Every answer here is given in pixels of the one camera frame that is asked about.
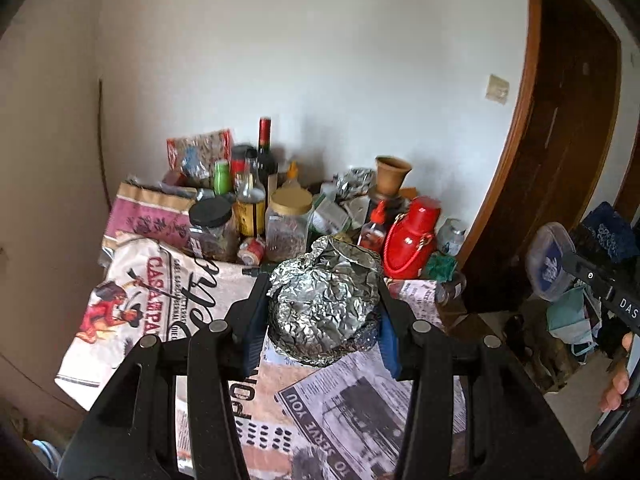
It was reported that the green scouring pad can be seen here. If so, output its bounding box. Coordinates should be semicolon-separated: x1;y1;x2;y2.
425;255;459;284

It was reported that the black lid glass jar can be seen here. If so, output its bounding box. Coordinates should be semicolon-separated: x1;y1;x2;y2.
189;197;239;262

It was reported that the red snack bag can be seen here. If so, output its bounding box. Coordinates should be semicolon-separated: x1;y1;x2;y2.
166;129;235;182

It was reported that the white printed cloth bag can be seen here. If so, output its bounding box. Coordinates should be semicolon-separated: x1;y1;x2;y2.
54;232;258;411

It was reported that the gold lid glass jar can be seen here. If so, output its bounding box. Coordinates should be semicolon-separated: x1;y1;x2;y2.
265;187;314;264

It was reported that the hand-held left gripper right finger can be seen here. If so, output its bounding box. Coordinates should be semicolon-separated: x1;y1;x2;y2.
377;280;586;480

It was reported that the clay pot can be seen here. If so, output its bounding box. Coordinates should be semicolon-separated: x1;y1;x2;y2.
374;156;413;201

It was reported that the red thermos flask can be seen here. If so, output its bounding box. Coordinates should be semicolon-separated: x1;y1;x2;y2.
382;196;444;281

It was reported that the printed newspaper tablecloth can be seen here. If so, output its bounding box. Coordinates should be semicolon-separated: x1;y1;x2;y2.
175;277;471;480

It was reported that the teal face mask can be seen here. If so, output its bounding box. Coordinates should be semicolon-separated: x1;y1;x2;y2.
546;285;602;357

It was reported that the small red can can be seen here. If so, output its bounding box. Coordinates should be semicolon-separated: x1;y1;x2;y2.
237;237;266;266

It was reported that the dark jar with red label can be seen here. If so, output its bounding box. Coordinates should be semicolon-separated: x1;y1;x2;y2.
230;145;258;181

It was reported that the red cap sauce bottle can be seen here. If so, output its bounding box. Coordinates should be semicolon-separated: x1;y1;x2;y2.
357;201;389;254

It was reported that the dark blue cloth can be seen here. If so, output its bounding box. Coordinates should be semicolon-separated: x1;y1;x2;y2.
575;202;634;267

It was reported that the green bottle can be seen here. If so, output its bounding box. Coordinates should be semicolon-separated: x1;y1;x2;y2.
214;160;232;196

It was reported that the pink paper bag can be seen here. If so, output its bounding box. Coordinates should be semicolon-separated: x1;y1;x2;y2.
102;180;199;261

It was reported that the loose crumpled foil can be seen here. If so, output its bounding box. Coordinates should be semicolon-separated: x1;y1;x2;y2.
334;167;376;202

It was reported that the aluminium foil ball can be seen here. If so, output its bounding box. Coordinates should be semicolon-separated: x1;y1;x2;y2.
266;234;385;367

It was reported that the beige wall switch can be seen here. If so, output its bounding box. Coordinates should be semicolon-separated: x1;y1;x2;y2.
484;74;511;106

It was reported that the dark wine bottle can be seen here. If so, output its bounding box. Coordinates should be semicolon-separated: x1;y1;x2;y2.
256;117;279;196

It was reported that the blue lid plastic container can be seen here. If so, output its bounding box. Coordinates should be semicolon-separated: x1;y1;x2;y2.
525;222;579;304

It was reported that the person's right hand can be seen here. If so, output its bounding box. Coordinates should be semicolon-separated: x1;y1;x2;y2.
599;332;635;413

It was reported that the brown wooden door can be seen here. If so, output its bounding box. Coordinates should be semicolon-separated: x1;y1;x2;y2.
459;0;627;317

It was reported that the glass bottle with yellow label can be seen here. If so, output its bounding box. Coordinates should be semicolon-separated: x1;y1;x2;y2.
235;172;267;239

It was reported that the yellowish squeeze bottle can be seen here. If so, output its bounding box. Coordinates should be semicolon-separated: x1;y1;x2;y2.
282;161;304;191

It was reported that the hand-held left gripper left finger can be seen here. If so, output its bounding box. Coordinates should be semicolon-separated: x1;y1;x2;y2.
57;275;272;480

